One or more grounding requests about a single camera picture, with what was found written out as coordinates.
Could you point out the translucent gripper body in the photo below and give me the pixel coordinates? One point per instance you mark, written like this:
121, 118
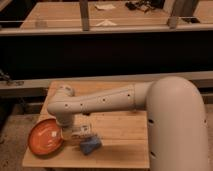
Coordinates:
77, 132

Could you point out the small white bottle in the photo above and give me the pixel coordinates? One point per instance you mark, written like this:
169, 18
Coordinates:
54, 134

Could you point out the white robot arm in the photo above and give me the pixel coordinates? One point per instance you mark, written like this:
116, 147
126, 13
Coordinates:
177, 128

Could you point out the orange ceramic bowl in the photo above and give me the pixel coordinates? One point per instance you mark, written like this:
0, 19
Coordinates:
40, 141

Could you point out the blue cloth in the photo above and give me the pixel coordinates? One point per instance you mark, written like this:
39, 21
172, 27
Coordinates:
90, 144

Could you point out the small wooden table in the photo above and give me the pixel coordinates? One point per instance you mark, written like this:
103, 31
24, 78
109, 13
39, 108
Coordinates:
123, 135

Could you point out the white paper sheet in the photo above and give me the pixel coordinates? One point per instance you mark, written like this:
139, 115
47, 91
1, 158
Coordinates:
105, 7

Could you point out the grey metal post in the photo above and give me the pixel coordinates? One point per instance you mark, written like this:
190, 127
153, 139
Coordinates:
182, 9
84, 15

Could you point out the grey metal post right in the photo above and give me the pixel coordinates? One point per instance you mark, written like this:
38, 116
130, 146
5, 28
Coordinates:
182, 9

